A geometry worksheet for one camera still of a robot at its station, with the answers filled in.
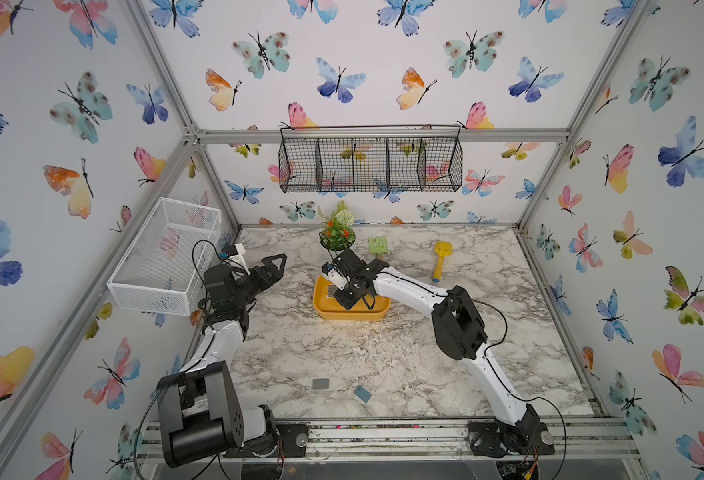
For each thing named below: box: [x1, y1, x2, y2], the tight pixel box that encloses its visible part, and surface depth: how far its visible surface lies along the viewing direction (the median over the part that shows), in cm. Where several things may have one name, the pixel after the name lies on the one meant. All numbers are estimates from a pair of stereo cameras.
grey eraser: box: [312, 378, 330, 389], surface depth 85 cm
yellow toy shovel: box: [432, 240, 454, 283], surface depth 113 cm
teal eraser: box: [353, 385, 372, 403], surface depth 84 cm
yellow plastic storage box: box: [313, 275, 391, 321], surface depth 93 cm
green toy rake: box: [368, 236, 389, 259], surface depth 117 cm
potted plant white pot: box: [318, 200, 357, 251], surface depth 103 cm
